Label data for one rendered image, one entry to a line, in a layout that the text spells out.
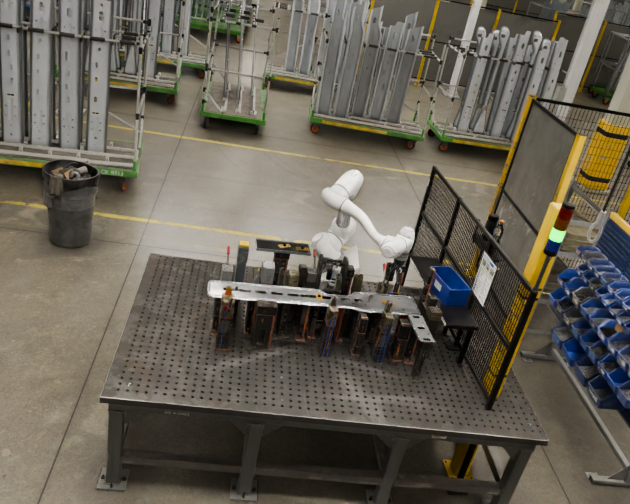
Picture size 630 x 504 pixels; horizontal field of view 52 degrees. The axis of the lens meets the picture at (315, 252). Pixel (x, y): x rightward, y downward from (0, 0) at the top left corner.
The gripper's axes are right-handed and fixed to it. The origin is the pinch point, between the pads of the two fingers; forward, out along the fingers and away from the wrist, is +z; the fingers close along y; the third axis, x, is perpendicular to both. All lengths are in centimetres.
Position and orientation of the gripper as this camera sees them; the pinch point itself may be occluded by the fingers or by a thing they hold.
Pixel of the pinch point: (392, 285)
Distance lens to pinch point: 420.0
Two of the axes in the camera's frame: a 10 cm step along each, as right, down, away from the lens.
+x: 9.8, 0.9, 2.0
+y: 1.3, 4.8, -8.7
